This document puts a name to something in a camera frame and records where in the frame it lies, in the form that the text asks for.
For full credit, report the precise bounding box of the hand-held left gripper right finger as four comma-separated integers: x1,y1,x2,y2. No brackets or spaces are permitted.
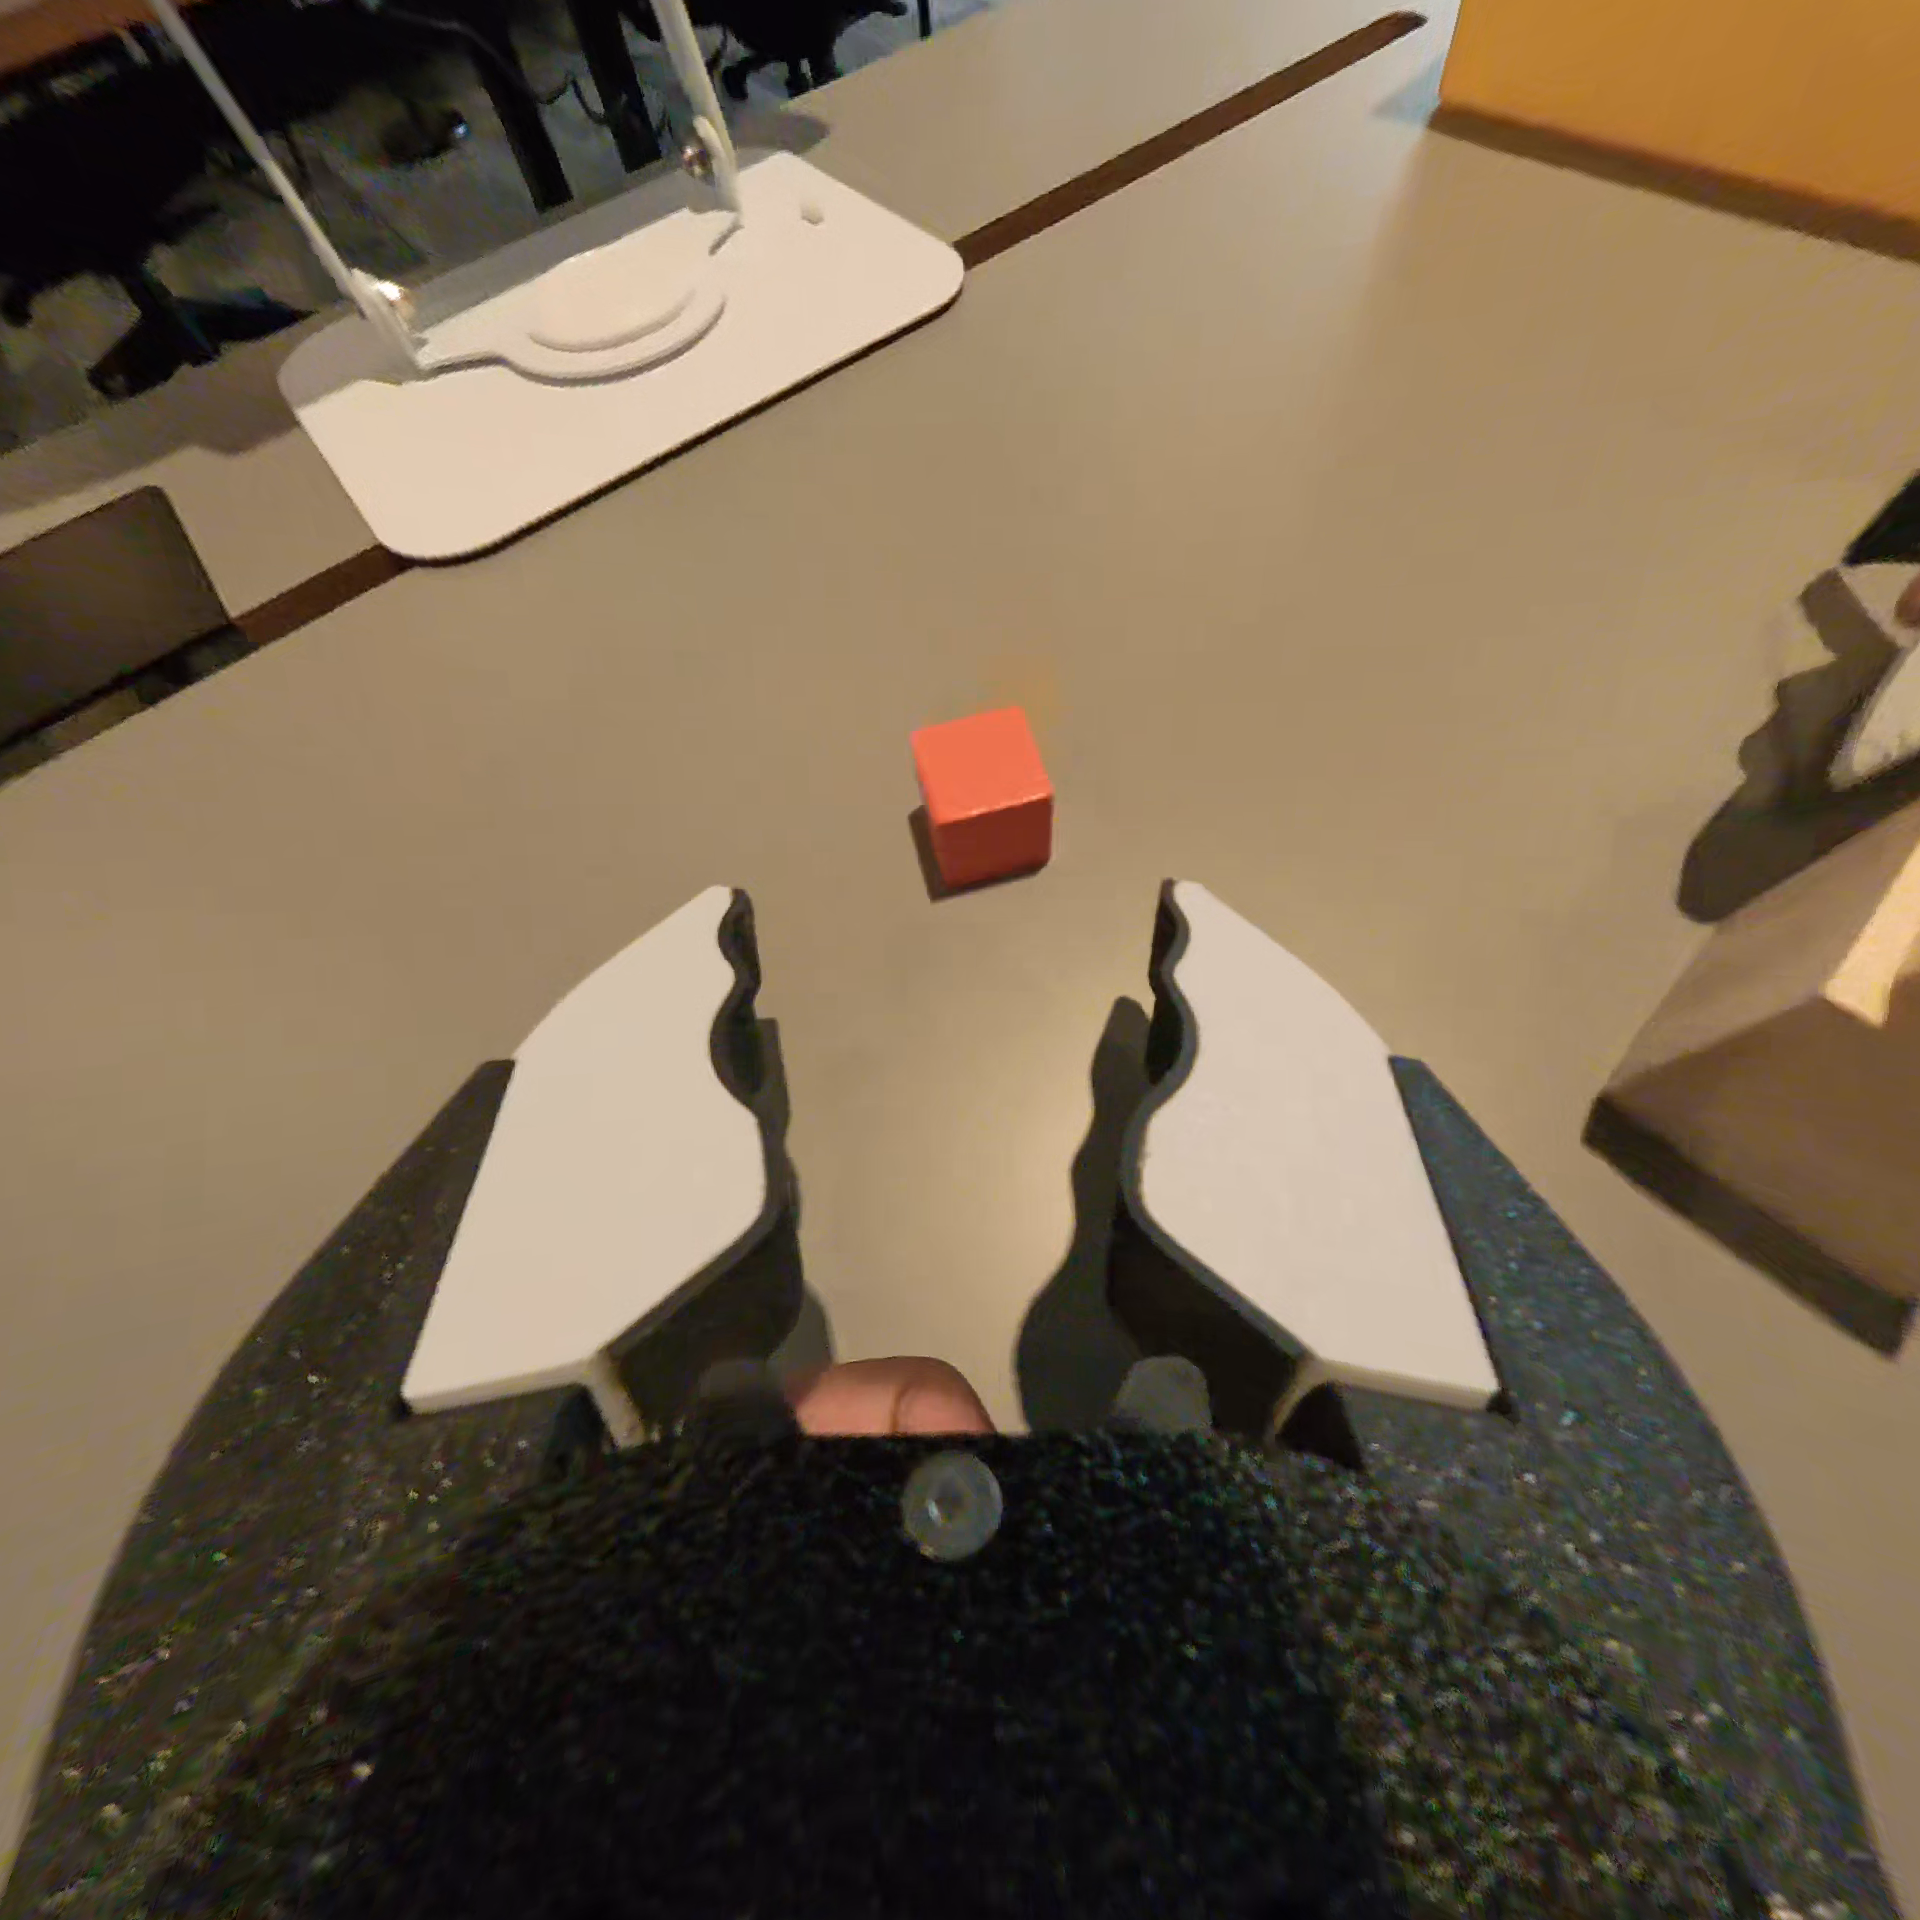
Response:
1107,878,1508,1444

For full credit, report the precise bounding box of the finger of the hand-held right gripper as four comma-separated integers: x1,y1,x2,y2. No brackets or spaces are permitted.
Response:
1774,478,1920,798

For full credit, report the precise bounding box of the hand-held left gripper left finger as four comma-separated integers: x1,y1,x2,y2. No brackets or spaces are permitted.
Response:
398,885,807,1444

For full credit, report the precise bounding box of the red wooden cube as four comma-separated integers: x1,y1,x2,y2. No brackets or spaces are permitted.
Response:
911,706,1057,892

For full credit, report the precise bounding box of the person's left hand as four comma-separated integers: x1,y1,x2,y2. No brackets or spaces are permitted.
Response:
796,1352,1000,1440

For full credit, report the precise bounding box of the yellow box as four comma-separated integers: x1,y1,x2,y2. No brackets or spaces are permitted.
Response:
1435,0,1920,244

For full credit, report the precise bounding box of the dark brown chair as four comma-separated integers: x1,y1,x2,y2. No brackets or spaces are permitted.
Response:
0,487,244,755

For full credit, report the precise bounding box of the white stand base board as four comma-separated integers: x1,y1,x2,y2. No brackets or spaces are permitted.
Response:
151,0,968,567

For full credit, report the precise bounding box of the black desk leg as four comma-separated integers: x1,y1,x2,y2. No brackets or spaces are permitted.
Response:
487,0,666,212

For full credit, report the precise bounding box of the black office chair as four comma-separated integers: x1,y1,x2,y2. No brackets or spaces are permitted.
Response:
0,46,318,400

